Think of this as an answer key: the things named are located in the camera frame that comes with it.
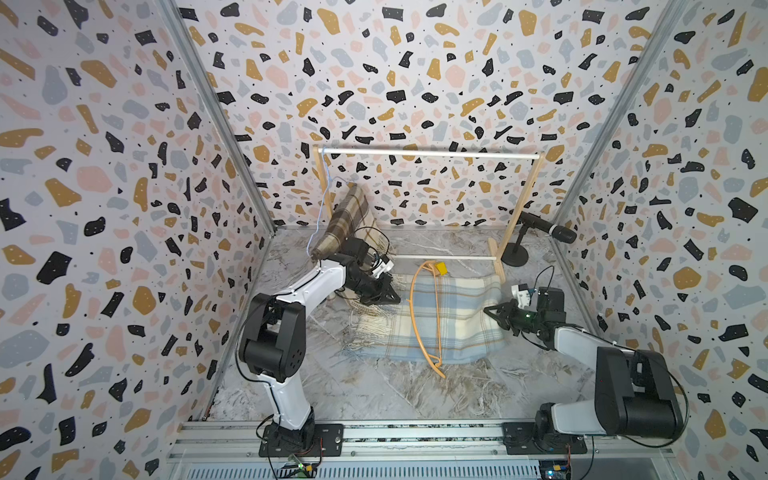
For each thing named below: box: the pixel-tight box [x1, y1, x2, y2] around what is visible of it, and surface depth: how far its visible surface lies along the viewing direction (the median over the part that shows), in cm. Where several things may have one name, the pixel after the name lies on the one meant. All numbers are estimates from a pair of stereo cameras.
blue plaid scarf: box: [346, 274, 506, 364], surface depth 94 cm
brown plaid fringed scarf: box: [310, 182, 369, 260], surface depth 92 cm
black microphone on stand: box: [501, 211, 577, 267], surface depth 99 cm
